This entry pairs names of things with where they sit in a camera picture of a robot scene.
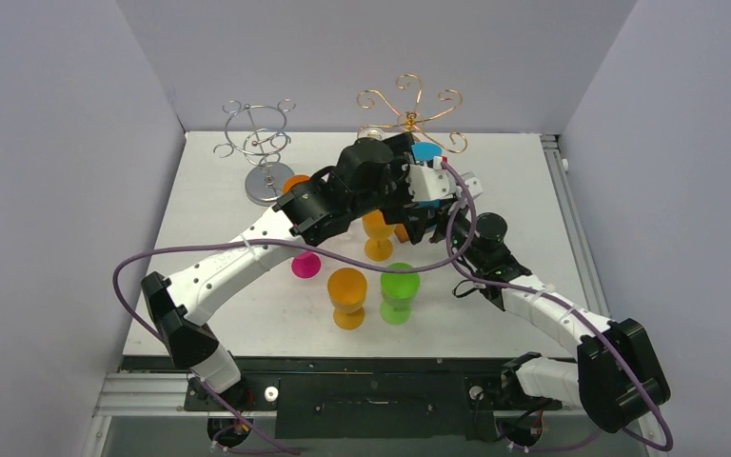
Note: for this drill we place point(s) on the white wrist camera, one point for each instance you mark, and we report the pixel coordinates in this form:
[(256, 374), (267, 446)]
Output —
[(430, 181), (473, 184)]

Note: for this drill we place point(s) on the blue wine glass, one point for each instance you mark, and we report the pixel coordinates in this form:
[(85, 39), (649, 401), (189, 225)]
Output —
[(424, 152)]

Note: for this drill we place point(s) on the pink wine glass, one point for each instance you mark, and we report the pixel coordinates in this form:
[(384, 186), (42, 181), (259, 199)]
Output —
[(306, 265)]

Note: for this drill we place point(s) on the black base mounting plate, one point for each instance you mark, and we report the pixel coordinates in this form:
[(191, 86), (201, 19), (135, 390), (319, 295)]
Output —
[(373, 398)]

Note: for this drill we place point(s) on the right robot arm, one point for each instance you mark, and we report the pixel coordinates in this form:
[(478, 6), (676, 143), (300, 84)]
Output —
[(614, 373)]

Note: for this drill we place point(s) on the green wine glass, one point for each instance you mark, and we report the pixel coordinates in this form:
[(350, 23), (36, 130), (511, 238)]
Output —
[(398, 291)]

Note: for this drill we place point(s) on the gold wire glass rack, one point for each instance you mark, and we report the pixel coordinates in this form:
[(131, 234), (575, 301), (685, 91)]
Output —
[(412, 120)]

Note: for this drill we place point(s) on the yellow wine glass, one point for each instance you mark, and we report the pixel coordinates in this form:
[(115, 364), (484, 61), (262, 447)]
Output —
[(347, 291), (378, 246)]

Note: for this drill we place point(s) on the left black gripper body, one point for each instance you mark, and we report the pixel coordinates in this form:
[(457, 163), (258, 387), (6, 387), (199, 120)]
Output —
[(401, 206)]

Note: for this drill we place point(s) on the dark orange wine glass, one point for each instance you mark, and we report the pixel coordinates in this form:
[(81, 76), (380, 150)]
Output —
[(294, 180)]

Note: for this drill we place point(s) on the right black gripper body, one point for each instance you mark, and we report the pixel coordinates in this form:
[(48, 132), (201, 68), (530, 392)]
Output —
[(444, 227)]

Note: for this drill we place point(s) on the silver wire glass rack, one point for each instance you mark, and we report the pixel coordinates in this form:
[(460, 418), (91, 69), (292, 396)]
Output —
[(262, 147)]

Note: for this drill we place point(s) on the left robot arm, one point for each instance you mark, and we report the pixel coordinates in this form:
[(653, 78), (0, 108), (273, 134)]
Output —
[(369, 175)]

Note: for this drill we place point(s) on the clear wine glass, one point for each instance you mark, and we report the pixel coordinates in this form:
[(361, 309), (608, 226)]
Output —
[(371, 132)]

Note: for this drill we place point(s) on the yellow wine glass front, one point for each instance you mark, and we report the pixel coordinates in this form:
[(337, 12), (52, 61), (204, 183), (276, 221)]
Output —
[(347, 291)]

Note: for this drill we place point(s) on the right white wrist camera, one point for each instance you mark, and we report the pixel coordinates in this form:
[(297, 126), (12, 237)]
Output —
[(473, 184)]

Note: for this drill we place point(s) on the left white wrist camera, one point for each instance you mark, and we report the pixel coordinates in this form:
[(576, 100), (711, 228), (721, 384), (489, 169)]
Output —
[(430, 181)]

